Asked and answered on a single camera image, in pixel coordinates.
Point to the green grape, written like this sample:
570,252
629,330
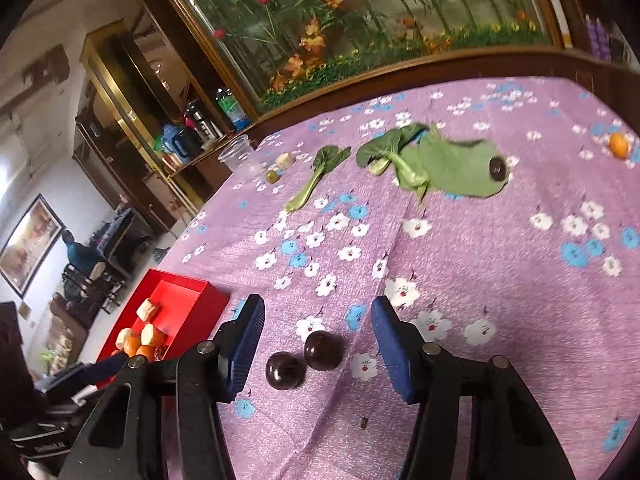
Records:
271,177

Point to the small bok choy leaf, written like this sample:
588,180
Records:
327,160

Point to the large bok choy leaf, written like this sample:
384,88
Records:
455,167

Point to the framed wall picture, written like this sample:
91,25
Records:
30,245

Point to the blue water bottle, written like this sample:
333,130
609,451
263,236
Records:
232,110

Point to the dark chair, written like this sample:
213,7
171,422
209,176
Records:
90,290

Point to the dark wooden headboard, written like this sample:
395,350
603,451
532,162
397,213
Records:
450,70

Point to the dark plum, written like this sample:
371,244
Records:
324,351
497,169
285,371

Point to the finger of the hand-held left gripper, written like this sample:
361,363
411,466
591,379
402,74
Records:
75,399
85,372

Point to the purple bottle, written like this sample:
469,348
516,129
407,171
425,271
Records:
593,35
604,41

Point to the clear plastic cup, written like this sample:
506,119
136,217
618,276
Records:
240,157

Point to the framed flower display panel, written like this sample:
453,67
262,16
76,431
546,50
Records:
375,20

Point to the steel thermos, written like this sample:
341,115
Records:
204,121

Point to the small orange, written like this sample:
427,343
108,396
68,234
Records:
619,145

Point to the dark green bok choy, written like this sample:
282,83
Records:
385,147

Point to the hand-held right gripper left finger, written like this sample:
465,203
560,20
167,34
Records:
244,347

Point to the red box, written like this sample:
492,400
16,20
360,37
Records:
185,305

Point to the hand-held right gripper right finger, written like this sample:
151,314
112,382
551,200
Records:
392,352

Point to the blue jug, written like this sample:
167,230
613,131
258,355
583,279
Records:
180,144

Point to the gold framed glass cabinet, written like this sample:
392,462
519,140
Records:
125,120

